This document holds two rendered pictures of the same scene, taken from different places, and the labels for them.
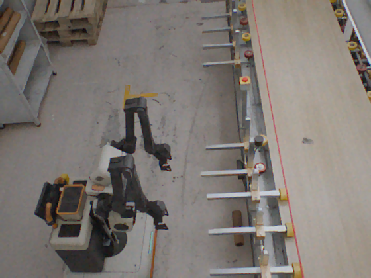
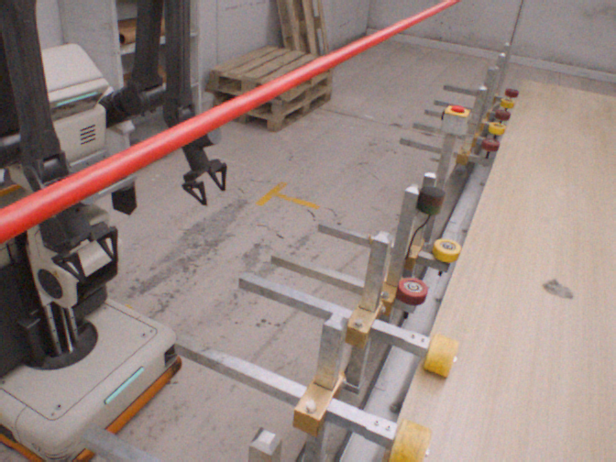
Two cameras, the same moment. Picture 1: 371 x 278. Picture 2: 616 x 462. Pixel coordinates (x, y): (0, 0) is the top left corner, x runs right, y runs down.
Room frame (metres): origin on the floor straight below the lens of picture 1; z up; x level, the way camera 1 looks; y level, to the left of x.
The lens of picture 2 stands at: (0.49, -0.47, 1.72)
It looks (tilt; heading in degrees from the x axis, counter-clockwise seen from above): 32 degrees down; 16
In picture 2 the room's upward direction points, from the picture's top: 6 degrees clockwise
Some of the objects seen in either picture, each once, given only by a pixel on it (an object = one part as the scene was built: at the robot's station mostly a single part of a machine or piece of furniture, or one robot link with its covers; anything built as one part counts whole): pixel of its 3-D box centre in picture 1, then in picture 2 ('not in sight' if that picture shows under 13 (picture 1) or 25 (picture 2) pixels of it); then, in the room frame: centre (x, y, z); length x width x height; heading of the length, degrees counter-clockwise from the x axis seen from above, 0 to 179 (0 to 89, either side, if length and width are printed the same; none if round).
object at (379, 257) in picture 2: (254, 191); (366, 320); (1.40, -0.39, 0.93); 0.04 x 0.04 x 0.48; 84
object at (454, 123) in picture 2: (244, 84); (455, 122); (2.15, -0.47, 1.18); 0.07 x 0.07 x 0.08; 84
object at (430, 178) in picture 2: (247, 138); (415, 240); (1.90, -0.44, 0.87); 0.04 x 0.04 x 0.48; 84
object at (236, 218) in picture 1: (238, 228); not in sight; (1.60, -0.32, 0.04); 0.30 x 0.08 x 0.08; 174
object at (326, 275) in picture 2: (231, 173); (341, 280); (1.62, -0.28, 0.84); 0.43 x 0.03 x 0.04; 84
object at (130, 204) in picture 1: (126, 192); (85, 198); (1.49, 0.45, 0.99); 0.28 x 0.16 x 0.22; 171
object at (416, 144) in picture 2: (226, 63); (444, 151); (2.86, -0.45, 0.80); 0.43 x 0.03 x 0.04; 84
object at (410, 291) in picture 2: (260, 171); (409, 302); (1.60, -0.47, 0.85); 0.08 x 0.08 x 0.11
